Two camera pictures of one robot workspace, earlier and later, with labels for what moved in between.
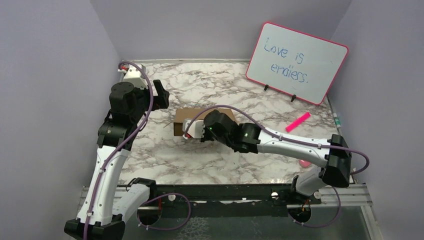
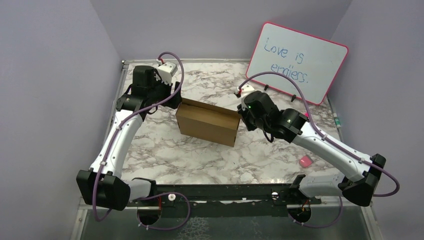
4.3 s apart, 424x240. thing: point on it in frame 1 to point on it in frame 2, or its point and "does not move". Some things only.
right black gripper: x=206 y=136 to x=243 y=113
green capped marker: x=337 y=120 does not move
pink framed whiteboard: x=296 y=62 does not move
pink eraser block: x=304 y=164 does not move
